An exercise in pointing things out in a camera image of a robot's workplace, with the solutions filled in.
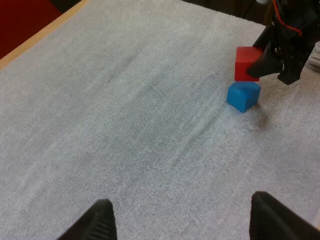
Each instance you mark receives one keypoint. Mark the blue cube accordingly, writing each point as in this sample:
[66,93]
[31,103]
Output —
[241,96]

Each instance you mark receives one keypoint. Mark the red cube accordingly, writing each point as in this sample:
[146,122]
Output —
[244,63]

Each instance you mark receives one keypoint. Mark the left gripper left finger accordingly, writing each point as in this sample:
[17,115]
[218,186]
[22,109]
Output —
[100,222]

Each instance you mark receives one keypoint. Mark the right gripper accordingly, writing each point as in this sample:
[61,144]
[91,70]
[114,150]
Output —
[295,42]

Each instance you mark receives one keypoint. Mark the ribbed aluminium rail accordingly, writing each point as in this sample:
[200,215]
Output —
[314,58]

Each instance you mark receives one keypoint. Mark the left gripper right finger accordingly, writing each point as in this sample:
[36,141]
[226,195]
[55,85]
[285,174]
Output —
[270,220]

